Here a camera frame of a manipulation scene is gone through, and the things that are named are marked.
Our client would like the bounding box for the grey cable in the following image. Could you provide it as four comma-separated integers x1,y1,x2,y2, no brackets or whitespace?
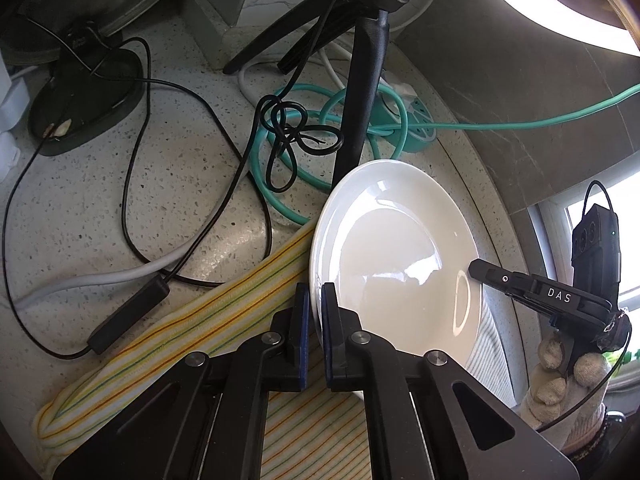
15,249,193,312

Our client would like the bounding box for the striped yellow cloth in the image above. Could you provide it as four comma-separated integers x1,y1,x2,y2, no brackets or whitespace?
32,217,518,480

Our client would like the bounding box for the black cable with controller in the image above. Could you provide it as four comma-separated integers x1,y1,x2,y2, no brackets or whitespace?
2,37,274,361

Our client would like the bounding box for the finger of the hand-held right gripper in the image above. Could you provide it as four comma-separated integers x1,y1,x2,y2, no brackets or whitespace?
467,259,540,307

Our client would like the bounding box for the teal hose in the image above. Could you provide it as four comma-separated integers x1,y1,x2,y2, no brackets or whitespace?
248,82,640,226

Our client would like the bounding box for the black tripod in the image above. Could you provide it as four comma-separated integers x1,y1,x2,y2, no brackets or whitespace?
222,0,443,193

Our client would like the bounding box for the black stand base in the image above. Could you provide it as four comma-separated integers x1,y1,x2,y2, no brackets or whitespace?
27,20,147,157

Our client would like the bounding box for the person's right hand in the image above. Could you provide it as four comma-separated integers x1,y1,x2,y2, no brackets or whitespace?
517,337,614,456

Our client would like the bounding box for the plain white plate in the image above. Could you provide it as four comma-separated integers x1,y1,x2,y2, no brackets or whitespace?
308,159,483,402

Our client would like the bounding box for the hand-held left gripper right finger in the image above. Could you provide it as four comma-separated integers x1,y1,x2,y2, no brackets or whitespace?
320,282,581,480

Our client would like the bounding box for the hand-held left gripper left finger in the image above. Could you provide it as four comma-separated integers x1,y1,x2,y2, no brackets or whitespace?
52,282,311,480

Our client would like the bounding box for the white plug cable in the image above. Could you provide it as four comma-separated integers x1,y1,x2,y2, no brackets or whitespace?
237,42,420,107

